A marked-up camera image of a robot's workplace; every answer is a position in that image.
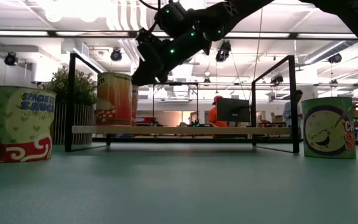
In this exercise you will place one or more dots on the black frame wooden shelf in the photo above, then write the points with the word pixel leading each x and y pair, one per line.
pixel 182 130

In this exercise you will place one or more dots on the green spaghetti sauce can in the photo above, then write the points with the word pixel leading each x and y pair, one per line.
pixel 20 124

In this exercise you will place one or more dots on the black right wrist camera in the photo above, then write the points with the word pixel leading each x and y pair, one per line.
pixel 148 46

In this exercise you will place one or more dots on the potted plant striped pot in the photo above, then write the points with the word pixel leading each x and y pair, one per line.
pixel 84 90

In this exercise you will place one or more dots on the green chicken soup can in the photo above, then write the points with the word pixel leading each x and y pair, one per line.
pixel 328 130

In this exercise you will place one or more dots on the black bar with light strips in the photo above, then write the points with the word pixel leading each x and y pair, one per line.
pixel 51 33

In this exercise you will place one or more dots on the dark computer monitor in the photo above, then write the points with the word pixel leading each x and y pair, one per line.
pixel 233 110

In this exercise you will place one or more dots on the teal table mat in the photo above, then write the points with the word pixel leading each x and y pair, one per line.
pixel 179 186

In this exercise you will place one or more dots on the orange corn can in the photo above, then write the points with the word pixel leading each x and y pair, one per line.
pixel 113 99
pixel 135 105

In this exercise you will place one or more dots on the black ceiling spotlight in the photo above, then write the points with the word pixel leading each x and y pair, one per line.
pixel 116 55
pixel 223 51
pixel 277 78
pixel 335 58
pixel 11 59

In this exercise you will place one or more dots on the cardboard box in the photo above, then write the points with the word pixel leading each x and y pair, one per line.
pixel 277 118

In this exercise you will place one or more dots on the person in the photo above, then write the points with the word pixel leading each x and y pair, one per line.
pixel 213 119
pixel 286 113

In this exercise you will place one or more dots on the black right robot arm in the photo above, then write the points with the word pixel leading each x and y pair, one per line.
pixel 353 18

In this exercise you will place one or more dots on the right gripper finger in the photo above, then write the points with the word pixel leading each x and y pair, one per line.
pixel 148 74

